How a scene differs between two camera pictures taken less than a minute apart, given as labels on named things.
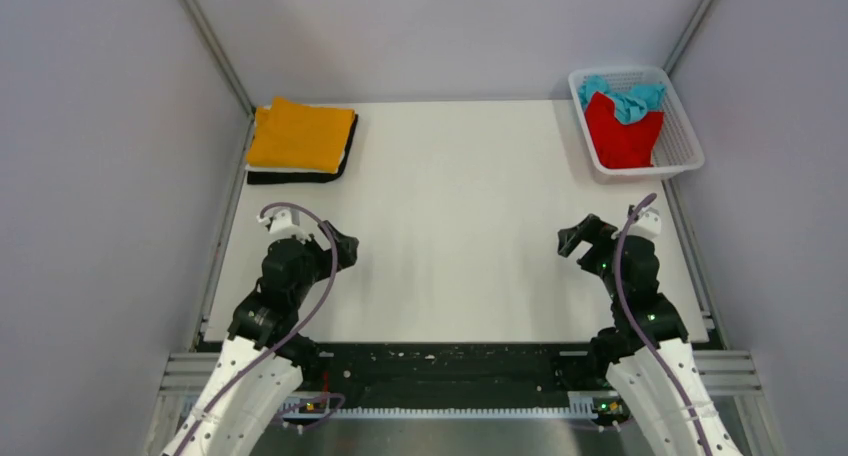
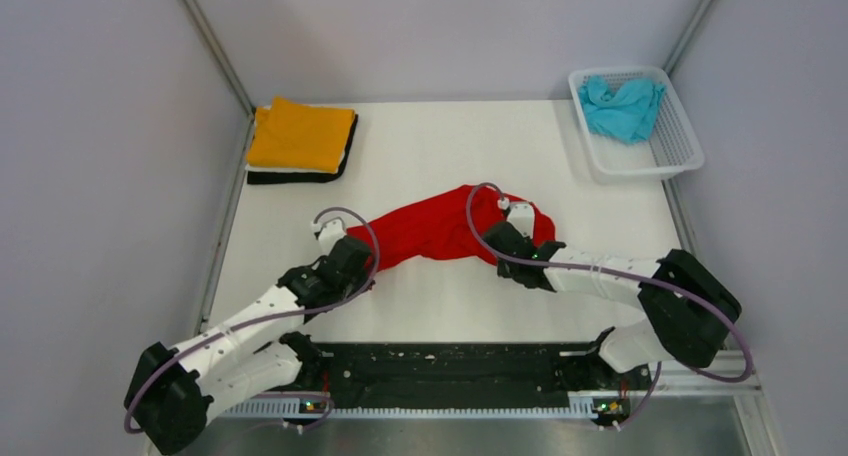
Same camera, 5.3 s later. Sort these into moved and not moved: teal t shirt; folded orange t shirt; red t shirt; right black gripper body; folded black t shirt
Moved: red t shirt; right black gripper body
Not moved: folded black t shirt; teal t shirt; folded orange t shirt
